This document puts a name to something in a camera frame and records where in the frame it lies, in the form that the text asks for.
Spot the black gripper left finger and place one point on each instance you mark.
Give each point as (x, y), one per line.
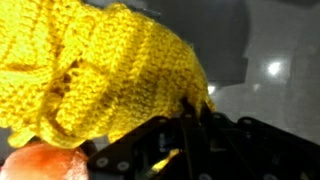
(196, 146)

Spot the yellow knitted cloth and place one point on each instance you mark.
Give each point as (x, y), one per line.
(100, 73)

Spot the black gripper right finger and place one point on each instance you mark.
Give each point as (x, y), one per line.
(253, 150)

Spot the pink plush toy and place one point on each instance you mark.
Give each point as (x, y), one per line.
(43, 163)

